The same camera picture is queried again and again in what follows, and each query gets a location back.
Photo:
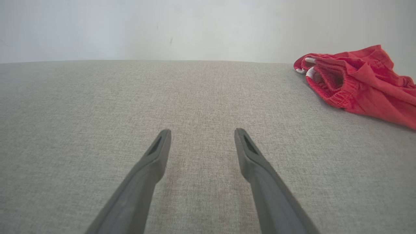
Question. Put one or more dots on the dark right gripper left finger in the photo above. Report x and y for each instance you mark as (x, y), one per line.
(136, 195)

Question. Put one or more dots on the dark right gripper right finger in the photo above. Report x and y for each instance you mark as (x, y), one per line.
(273, 201)

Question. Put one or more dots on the red shorts with white stripe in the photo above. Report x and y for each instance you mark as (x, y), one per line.
(373, 87)

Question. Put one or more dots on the grey fabric sofa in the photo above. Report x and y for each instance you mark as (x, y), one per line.
(97, 113)

